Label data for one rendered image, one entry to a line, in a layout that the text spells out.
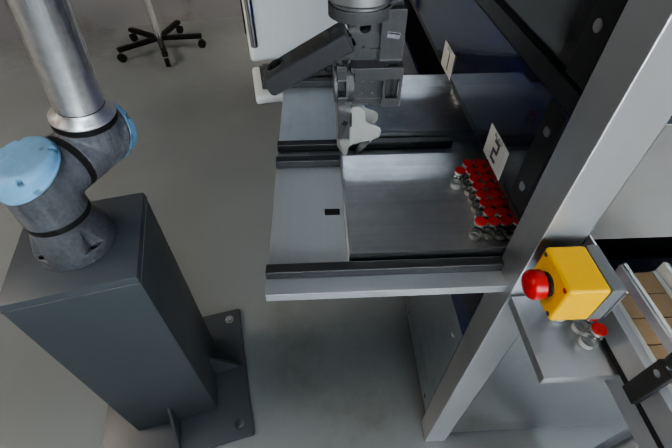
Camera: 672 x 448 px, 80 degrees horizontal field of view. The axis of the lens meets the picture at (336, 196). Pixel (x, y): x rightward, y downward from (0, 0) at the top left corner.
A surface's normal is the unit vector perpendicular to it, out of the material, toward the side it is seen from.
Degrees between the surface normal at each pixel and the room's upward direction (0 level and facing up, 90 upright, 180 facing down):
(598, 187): 90
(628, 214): 90
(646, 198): 90
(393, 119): 0
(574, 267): 0
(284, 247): 0
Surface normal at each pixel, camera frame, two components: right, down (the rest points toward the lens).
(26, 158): -0.04, -0.61
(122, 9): 0.27, 0.68
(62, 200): 0.88, 0.34
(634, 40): -1.00, 0.03
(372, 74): 0.04, 0.70
